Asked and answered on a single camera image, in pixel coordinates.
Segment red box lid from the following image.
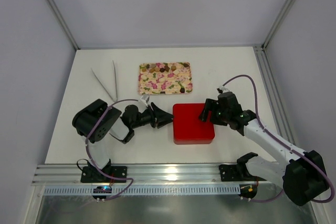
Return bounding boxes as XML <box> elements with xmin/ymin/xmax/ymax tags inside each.
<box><xmin>173</xmin><ymin>103</ymin><xmax>215</xmax><ymax>139</ymax></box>

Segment metal serving tongs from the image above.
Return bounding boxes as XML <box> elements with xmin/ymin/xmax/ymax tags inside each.
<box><xmin>91</xmin><ymin>60</ymin><xmax>118</xmax><ymax>102</ymax></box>

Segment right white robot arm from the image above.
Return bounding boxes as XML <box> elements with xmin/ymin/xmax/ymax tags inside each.
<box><xmin>199</xmin><ymin>92</ymin><xmax>335</xmax><ymax>206</ymax></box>

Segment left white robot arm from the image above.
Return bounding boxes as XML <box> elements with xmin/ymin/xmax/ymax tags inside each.
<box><xmin>72</xmin><ymin>95</ymin><xmax>174</xmax><ymax>183</ymax></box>

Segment red chocolate box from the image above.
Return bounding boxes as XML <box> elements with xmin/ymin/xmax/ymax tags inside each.
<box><xmin>173</xmin><ymin>137</ymin><xmax>213</xmax><ymax>145</ymax></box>

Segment floral serving tray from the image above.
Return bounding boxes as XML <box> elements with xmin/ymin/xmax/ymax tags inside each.
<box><xmin>138</xmin><ymin>62</ymin><xmax>193</xmax><ymax>95</ymax></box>

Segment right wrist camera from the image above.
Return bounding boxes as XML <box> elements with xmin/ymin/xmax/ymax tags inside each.
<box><xmin>217</xmin><ymin>86</ymin><xmax>230</xmax><ymax>94</ymax></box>

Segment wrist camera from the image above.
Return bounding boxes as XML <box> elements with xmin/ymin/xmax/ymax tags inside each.
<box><xmin>140</xmin><ymin>94</ymin><xmax>150</xmax><ymax>106</ymax></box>
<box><xmin>217</xmin><ymin>86</ymin><xmax>230</xmax><ymax>94</ymax></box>

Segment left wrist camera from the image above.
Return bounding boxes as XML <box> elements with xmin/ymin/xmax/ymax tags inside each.
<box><xmin>140</xmin><ymin>94</ymin><xmax>150</xmax><ymax>106</ymax></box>

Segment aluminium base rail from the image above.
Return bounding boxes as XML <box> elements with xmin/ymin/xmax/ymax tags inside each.
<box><xmin>32</xmin><ymin>163</ymin><xmax>269</xmax><ymax>199</ymax></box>

